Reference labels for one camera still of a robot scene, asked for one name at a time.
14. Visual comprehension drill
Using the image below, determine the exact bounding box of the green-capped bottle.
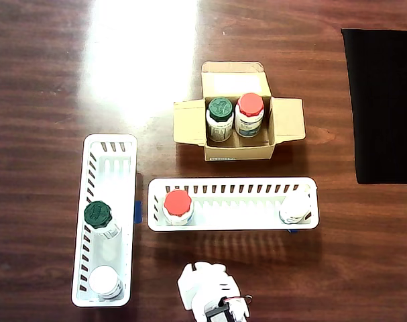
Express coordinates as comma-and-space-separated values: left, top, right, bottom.
83, 200, 121, 239
205, 96, 235, 144

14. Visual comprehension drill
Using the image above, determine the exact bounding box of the cardboard box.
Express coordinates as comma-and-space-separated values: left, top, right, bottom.
172, 60, 307, 162

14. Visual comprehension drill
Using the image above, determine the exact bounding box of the red-capped bottle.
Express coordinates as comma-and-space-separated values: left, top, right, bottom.
162, 189, 195, 226
234, 93, 265, 138

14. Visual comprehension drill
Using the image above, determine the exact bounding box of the white slotted plastic tray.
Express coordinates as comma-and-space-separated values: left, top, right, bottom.
71, 133, 139, 308
146, 176, 321, 232

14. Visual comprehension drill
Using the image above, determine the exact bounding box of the white-capped bottle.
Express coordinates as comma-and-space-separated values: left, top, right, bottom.
89, 264, 125, 301
278, 193, 312, 225

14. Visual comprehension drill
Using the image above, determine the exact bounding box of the black cloth mat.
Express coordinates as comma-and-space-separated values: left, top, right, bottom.
341, 28, 407, 184

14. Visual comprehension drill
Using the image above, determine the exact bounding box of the red white motor cable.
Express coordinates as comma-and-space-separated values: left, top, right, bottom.
223, 294, 253, 306

